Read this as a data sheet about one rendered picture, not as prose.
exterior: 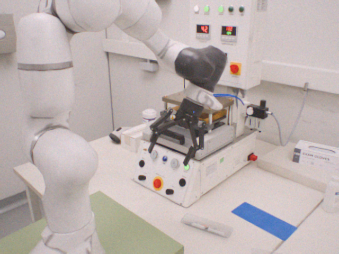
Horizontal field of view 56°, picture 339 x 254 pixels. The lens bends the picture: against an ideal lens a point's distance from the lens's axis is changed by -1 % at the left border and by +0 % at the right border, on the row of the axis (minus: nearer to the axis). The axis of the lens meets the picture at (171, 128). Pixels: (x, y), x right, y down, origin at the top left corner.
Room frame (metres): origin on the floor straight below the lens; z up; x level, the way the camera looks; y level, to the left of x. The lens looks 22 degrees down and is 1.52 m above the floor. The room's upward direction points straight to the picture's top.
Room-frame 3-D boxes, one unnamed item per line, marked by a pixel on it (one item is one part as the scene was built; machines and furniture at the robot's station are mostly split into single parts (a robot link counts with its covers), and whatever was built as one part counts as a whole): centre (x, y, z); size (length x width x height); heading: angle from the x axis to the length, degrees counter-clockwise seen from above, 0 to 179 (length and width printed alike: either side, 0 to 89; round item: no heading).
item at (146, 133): (1.41, 0.03, 0.96); 0.25 x 0.05 x 0.07; 138
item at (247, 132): (1.40, -0.14, 0.93); 0.46 x 0.35 x 0.01; 138
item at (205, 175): (1.35, -0.13, 0.84); 0.53 x 0.37 x 0.17; 138
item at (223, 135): (1.22, -0.17, 0.96); 0.26 x 0.05 x 0.07; 138
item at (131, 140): (1.65, 0.18, 0.80); 0.19 x 0.13 x 0.09; 135
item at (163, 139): (1.34, -0.09, 0.97); 0.30 x 0.22 x 0.08; 138
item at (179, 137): (1.24, 0.01, 0.99); 0.15 x 0.02 x 0.04; 48
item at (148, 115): (1.83, 0.13, 0.82); 0.09 x 0.09 x 0.15
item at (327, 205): (1.05, -0.62, 0.82); 0.05 x 0.05 x 0.14
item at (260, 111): (1.32, -0.37, 1.05); 0.15 x 0.05 x 0.15; 48
